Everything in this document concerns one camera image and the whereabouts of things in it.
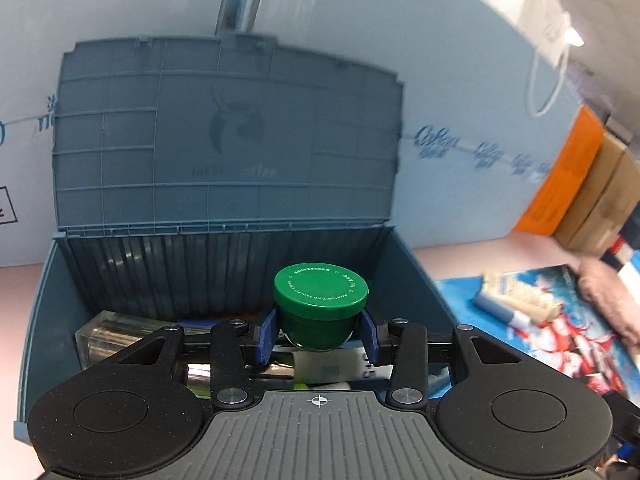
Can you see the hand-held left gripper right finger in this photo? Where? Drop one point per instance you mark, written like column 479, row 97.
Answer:
column 371, row 336

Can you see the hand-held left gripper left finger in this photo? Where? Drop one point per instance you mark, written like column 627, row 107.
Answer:
column 265, row 336

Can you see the green jar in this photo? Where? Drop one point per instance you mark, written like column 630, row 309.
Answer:
column 320, row 300

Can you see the blue plastic storage box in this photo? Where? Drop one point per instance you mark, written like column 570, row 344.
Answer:
column 225, row 135

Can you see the person's right hand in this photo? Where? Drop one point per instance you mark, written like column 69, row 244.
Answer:
column 607, row 295

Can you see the white packet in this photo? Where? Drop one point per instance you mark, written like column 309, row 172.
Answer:
column 340, row 366

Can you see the printed mat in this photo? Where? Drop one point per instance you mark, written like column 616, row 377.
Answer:
column 575, row 355

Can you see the blue white tube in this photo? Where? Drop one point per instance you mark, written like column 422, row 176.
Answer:
column 492, row 305

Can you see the cream tube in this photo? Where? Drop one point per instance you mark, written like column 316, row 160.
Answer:
column 535, row 310

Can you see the clear plastic case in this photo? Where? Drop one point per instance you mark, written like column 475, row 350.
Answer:
column 115, row 332

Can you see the brown cardboard box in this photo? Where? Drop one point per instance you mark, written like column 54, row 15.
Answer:
column 600, row 200

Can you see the orange box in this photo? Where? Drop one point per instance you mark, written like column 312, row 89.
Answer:
column 565, row 180

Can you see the light blue cardboard box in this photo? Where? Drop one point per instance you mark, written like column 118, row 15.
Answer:
column 450, row 85

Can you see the white shipping label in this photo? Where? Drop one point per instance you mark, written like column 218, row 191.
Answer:
column 7, row 205

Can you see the light blue box with label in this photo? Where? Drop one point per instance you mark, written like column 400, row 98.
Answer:
column 125, row 0

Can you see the white paper bag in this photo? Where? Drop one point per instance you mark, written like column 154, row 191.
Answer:
column 525, row 5

